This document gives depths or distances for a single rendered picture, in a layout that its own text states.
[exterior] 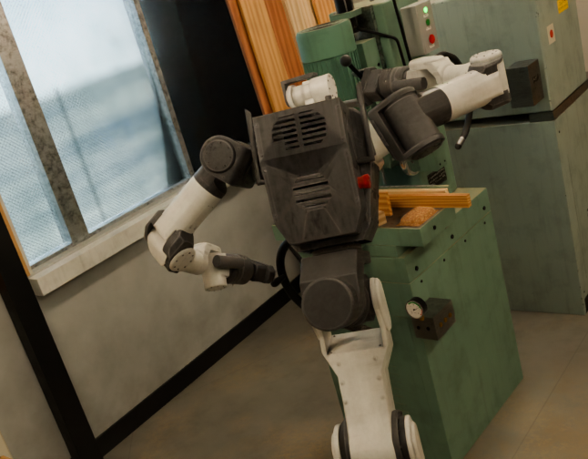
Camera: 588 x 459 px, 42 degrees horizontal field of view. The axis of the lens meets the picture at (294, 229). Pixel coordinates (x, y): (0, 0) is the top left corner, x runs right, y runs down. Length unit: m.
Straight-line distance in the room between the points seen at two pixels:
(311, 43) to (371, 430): 1.16
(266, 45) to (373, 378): 2.47
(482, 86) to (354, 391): 0.77
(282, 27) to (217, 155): 2.40
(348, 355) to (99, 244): 1.70
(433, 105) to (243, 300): 2.37
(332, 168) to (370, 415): 0.58
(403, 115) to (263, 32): 2.28
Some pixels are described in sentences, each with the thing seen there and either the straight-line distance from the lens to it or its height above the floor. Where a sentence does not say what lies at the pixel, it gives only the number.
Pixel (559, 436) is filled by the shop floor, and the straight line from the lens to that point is 2.85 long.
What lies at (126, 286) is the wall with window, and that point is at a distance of 3.45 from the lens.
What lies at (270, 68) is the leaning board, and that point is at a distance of 3.96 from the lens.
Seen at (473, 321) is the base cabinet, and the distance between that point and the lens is 2.76.
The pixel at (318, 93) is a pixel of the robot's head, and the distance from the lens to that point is 1.85.
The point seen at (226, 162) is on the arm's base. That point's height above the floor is 1.33.
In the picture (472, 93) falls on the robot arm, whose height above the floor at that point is 1.32.
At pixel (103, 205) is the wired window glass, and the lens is 3.46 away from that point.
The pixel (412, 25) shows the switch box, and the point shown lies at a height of 1.42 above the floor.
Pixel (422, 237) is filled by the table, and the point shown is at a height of 0.87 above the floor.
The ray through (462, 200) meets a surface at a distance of 2.35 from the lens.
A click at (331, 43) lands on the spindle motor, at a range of 2.36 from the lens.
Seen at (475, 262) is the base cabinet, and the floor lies 0.59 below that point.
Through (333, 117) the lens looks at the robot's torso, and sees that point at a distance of 1.64.
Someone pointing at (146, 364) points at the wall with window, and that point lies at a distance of 3.56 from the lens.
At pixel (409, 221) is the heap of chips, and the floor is 0.91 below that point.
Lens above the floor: 1.72
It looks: 19 degrees down
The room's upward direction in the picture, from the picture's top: 16 degrees counter-clockwise
